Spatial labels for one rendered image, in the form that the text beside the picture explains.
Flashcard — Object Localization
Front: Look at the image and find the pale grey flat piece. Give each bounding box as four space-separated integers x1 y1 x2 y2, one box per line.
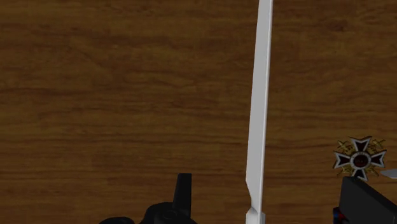
380 168 397 180

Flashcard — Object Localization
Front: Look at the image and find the white long knife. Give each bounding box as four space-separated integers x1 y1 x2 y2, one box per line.
244 0 275 224

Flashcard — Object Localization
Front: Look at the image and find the dark cross medal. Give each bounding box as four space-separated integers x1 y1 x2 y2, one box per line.
332 135 389 183

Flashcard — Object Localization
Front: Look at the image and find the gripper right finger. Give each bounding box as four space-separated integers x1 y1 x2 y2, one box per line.
337 176 397 224

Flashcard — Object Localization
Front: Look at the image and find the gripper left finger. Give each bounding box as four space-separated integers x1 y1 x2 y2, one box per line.
98 172 199 224

